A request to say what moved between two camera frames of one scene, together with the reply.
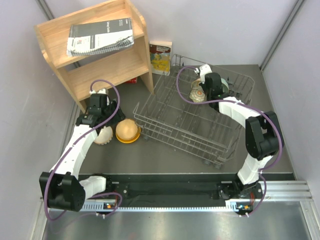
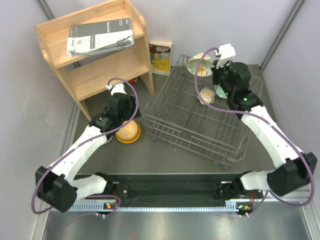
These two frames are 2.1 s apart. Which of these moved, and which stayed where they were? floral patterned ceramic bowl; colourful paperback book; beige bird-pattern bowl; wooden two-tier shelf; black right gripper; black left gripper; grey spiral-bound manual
Moved: floral patterned ceramic bowl; black right gripper; black left gripper
Stayed: colourful paperback book; grey spiral-bound manual; beige bird-pattern bowl; wooden two-tier shelf
